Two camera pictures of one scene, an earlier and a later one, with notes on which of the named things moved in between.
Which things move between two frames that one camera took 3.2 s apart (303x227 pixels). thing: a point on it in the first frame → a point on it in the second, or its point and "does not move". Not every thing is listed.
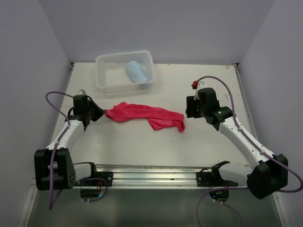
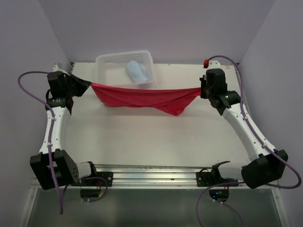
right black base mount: x=214 y=178 does not move
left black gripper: x=99 y=111 → x=83 y=85
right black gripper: x=190 y=110 → x=203 y=82
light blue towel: x=137 y=72 does not move
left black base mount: x=107 y=176 does not move
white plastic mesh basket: x=111 y=71 does not move
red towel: x=157 y=118 → x=173 y=101
